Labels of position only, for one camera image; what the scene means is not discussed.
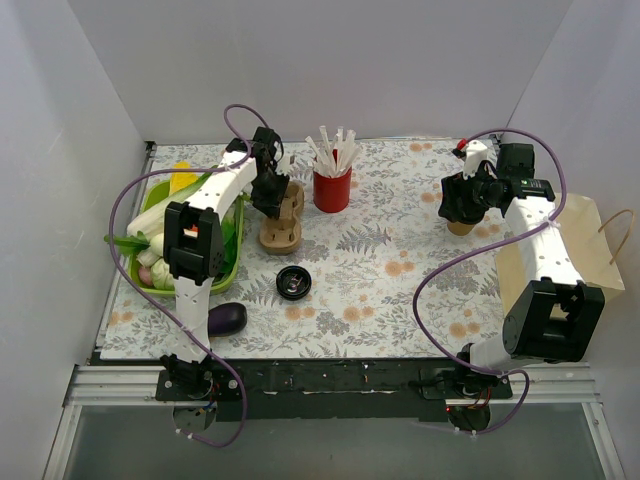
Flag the brown paper coffee cup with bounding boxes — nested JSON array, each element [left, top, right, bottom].
[[447, 221, 475, 237]]

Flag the brown cardboard cup carrier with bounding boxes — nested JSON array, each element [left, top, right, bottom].
[[258, 181, 305, 255]]

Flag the brown paper bag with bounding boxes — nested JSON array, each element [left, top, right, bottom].
[[496, 194, 625, 313]]

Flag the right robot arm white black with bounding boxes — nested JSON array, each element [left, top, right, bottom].
[[438, 140, 605, 398]]

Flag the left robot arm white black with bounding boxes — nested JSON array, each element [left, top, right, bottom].
[[161, 127, 289, 400]]

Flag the red cup holder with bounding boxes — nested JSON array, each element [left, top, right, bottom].
[[313, 169, 352, 213]]

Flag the spare black cup lid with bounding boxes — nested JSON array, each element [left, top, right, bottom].
[[275, 265, 312, 301]]

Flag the green leafy vegetables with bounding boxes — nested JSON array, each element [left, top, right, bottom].
[[112, 174, 235, 285]]

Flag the green plastic basket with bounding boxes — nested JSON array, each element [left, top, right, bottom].
[[128, 180, 244, 297]]

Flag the purple eggplant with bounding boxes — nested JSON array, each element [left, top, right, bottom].
[[207, 302, 248, 337]]

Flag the green cabbage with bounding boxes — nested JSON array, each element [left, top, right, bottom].
[[149, 258, 174, 291]]

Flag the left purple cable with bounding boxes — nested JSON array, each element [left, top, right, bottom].
[[107, 103, 271, 449]]

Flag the purple cable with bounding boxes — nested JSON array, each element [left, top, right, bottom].
[[413, 127, 569, 435], [107, 103, 271, 449]]

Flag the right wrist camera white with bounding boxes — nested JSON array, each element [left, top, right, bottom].
[[452, 139, 489, 180]]

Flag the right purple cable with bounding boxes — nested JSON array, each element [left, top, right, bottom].
[[413, 127, 569, 435]]

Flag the aluminium frame rail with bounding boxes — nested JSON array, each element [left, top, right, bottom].
[[44, 363, 625, 479]]

